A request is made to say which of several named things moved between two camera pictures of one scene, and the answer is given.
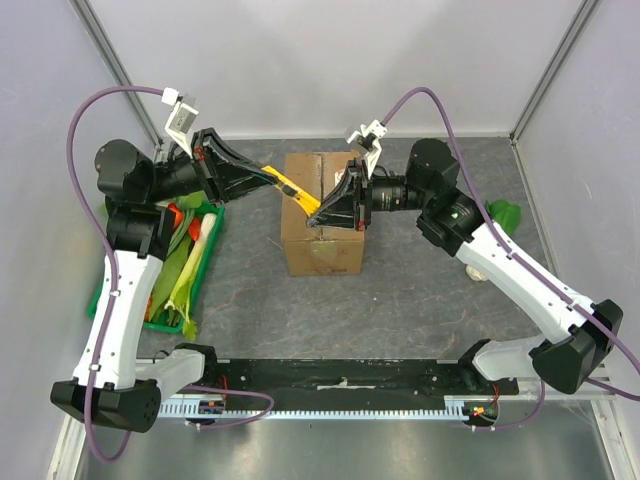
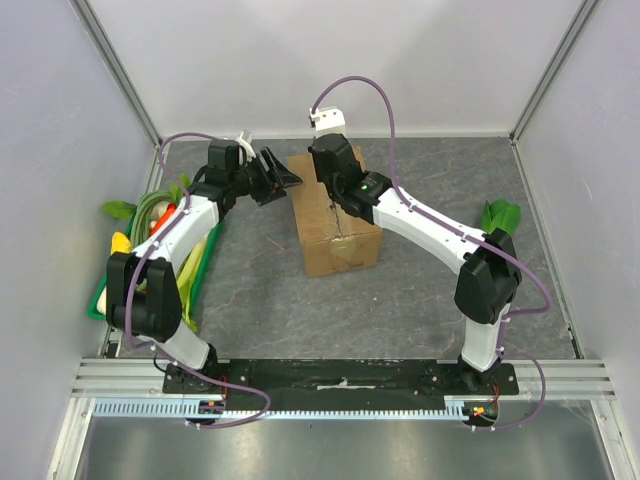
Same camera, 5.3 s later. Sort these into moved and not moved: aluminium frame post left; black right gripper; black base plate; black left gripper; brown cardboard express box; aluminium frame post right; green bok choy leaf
Moved: black right gripper; brown cardboard express box; black left gripper
Not moved: black base plate; aluminium frame post right; aluminium frame post left; green bok choy leaf
